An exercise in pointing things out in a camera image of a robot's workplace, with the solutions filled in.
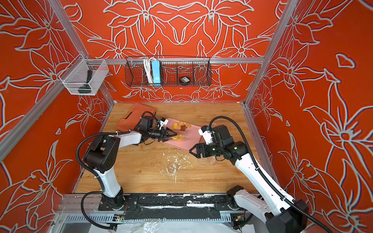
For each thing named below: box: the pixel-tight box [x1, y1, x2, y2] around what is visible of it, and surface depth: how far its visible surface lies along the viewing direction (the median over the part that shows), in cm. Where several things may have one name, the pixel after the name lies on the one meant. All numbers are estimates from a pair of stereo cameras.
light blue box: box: [151, 60, 161, 84], surface depth 91 cm
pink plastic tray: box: [161, 117, 202, 151], surface depth 103 cm
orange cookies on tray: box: [172, 121, 192, 132], surface depth 106 cm
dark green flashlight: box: [78, 69, 93, 94], surface depth 82 cm
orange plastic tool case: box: [116, 102, 157, 132], surface depth 105 cm
